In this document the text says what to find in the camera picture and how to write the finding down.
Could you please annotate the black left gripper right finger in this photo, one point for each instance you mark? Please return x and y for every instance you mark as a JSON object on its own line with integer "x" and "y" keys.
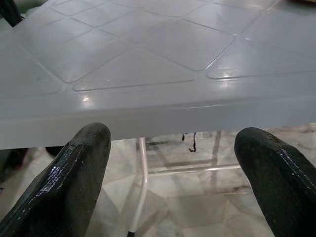
{"x": 276, "y": 187}

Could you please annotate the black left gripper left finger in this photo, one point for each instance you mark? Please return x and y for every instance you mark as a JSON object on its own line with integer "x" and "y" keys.
{"x": 66, "y": 187}

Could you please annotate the grey plastic table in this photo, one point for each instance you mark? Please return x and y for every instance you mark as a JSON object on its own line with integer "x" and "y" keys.
{"x": 148, "y": 74}

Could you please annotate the black furniture leg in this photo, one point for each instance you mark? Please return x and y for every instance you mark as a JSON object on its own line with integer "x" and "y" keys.
{"x": 10, "y": 12}

